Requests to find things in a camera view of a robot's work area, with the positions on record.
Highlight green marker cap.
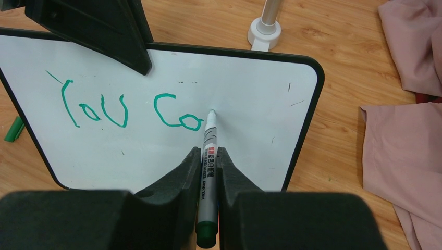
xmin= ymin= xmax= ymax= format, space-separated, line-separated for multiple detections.
xmin=4 ymin=116 xmax=25 ymax=142

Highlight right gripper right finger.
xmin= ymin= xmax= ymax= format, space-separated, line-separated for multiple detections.
xmin=216 ymin=147 xmax=387 ymax=249

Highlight white whiteboard black frame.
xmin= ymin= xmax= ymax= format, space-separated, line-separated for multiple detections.
xmin=1 ymin=28 xmax=325 ymax=192

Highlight green whiteboard marker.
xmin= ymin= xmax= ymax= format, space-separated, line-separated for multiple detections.
xmin=195 ymin=110 xmax=218 ymax=249

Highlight red garment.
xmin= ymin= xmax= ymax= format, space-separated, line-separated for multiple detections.
xmin=415 ymin=93 xmax=442 ymax=104

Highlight white rack foot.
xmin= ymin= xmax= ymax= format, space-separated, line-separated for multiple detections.
xmin=247 ymin=17 xmax=281 ymax=52

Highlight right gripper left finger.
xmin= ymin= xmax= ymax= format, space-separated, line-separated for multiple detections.
xmin=1 ymin=147 xmax=201 ymax=249

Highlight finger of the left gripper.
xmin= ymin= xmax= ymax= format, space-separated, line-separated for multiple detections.
xmin=24 ymin=0 xmax=153 ymax=75

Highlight clothes rack pole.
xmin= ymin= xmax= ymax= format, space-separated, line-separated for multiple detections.
xmin=261 ymin=0 xmax=283 ymax=26

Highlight pink shorts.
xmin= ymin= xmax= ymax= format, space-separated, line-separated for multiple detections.
xmin=361 ymin=1 xmax=441 ymax=249

